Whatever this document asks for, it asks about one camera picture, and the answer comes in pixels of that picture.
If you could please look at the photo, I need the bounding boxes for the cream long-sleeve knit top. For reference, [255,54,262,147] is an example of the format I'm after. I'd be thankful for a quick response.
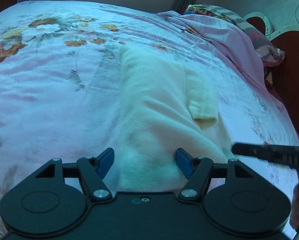
[117,45,233,192]

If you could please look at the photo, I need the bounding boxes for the person's right hand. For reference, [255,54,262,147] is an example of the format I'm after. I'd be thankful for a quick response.
[290,184,299,230]

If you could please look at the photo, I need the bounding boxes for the red white headboard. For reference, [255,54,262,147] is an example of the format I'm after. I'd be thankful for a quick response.
[244,12,299,135]

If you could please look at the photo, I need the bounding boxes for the striped floral pillow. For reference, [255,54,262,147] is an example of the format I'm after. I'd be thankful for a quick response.
[183,4,285,67]

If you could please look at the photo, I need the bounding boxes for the floral pink bed sheet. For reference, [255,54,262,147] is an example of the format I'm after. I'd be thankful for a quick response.
[0,1,299,239]

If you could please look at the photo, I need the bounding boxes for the pink folded blanket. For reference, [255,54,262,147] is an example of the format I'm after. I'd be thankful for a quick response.
[158,11,287,114]

